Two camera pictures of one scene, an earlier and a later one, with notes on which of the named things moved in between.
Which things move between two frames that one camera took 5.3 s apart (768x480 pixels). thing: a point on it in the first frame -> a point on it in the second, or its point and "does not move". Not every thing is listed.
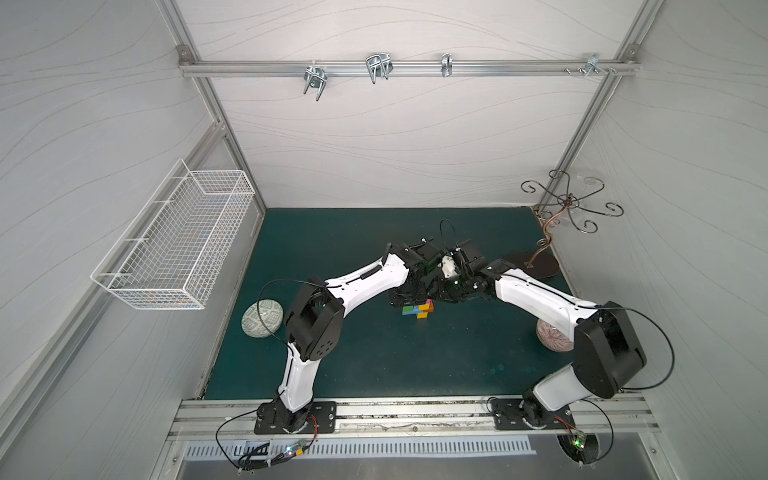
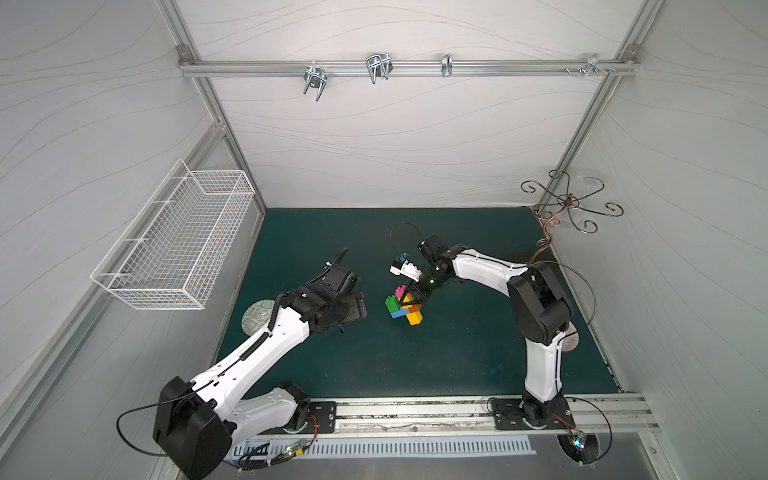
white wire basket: (171, 256) does not move
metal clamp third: (446, 64) does not move
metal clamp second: (379, 65) does not move
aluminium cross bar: (239, 68) does not move
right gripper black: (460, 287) -> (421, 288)
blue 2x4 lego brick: (414, 312) -> (400, 313)
